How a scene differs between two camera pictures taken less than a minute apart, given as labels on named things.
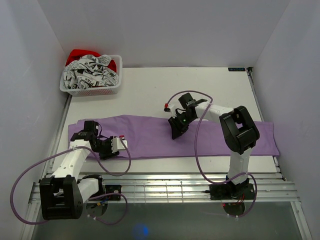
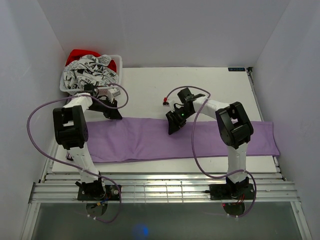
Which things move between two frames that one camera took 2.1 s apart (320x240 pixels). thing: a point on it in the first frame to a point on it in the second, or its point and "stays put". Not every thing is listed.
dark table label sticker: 240,69 stays put
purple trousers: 150,137 stays put
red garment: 76,54 stays put
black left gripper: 109,154 to 113,113
